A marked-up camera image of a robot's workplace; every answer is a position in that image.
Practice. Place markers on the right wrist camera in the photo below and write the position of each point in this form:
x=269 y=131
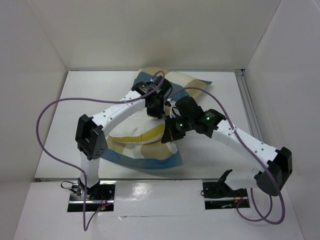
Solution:
x=188 y=107

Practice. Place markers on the white pillow yellow edge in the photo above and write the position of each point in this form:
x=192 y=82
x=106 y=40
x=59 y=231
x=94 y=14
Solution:
x=139 y=128

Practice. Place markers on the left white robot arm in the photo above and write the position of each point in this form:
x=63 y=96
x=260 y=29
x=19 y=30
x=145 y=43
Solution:
x=91 y=132

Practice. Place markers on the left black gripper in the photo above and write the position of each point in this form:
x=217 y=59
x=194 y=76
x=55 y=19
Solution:
x=157 y=113

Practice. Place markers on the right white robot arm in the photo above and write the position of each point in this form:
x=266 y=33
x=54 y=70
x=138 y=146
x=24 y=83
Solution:
x=270 y=167

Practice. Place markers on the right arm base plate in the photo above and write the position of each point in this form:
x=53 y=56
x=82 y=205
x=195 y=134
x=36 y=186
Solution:
x=218 y=196

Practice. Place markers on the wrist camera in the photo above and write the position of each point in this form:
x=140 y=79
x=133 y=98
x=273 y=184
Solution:
x=188 y=107
x=165 y=88

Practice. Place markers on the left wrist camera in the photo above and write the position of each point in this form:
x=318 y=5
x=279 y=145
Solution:
x=165 y=88

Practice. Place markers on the aluminium frame rail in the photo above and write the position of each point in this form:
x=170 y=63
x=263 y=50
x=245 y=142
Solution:
x=248 y=105

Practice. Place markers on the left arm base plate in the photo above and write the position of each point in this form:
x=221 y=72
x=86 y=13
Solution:
x=103 y=199

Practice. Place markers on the blue beige checked pillowcase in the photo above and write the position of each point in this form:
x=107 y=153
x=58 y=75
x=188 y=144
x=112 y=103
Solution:
x=156 y=155

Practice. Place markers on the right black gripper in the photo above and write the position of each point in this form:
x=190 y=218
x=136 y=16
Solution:
x=170 y=132

